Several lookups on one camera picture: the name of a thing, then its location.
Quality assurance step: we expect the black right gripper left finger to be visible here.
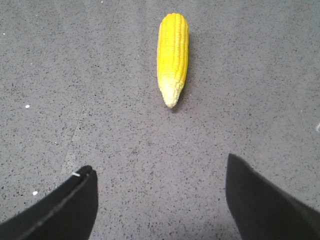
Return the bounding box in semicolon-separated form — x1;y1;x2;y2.
0;165;98;240

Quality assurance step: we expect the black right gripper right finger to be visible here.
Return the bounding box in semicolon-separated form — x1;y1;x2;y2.
225;153;320;240

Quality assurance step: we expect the yellow corn cob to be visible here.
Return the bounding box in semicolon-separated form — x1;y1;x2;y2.
157;12;189;109

